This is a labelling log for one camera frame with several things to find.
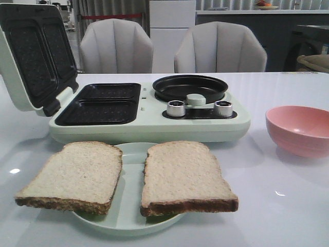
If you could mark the white bread slice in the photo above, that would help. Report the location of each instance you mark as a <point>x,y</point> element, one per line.
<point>184,176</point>
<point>83,176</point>

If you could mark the pink plastic bowl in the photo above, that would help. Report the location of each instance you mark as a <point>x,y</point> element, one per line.
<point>302,131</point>

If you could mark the mint green sandwich maker lid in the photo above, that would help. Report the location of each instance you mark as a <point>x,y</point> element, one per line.
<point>37,63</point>

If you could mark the mint green breakfast maker base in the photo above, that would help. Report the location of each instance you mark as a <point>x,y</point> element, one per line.
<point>118,113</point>

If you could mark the left silver control knob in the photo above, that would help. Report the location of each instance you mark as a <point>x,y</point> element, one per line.
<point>176,108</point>

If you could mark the silver control knob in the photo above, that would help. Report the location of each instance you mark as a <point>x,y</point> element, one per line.
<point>176,108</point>
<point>223,108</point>

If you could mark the black round frying pan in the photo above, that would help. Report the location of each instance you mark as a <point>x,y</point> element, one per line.
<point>177,87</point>

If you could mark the right silver control knob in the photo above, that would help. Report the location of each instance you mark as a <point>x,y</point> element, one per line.
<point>223,108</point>

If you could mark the right beige upholstered chair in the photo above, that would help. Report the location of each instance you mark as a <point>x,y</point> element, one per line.
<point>220,47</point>

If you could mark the beige upholstered chair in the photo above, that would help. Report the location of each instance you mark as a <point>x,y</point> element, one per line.
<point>116,46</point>
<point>220,47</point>

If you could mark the left beige upholstered chair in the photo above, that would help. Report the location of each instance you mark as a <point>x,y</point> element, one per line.
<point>116,46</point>

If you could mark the mint green round plate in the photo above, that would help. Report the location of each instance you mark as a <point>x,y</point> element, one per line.
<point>124,217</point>

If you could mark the white cabinet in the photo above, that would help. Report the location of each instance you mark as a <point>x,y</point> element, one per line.
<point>169,21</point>

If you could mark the red barrier belt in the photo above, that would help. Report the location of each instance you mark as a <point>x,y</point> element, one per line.
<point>105,17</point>

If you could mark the dark grey counter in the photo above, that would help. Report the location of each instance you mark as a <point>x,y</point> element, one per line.
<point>284,34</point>

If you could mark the plate of fruit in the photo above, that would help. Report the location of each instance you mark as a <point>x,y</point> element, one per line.
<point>263,5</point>

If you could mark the tan cushioned seat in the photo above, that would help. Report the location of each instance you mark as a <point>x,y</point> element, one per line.
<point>314,62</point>

